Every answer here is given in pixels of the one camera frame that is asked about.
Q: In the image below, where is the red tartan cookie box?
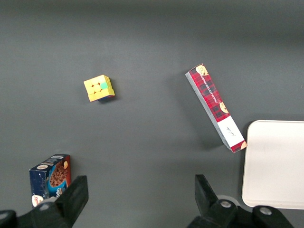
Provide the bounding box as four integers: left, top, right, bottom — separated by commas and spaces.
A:
185, 63, 247, 154

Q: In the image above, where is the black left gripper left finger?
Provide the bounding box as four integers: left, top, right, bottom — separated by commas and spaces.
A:
0, 175, 89, 228

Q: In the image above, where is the white plastic tray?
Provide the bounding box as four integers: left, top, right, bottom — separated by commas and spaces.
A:
241, 120, 304, 210

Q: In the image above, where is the yellow puzzle cube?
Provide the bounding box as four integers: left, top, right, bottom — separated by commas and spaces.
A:
83, 74, 116, 103

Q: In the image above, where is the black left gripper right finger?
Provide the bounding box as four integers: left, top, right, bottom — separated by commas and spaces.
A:
187, 174, 295, 228

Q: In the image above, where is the blue cereal box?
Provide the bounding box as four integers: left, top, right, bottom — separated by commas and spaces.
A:
29, 154, 72, 208

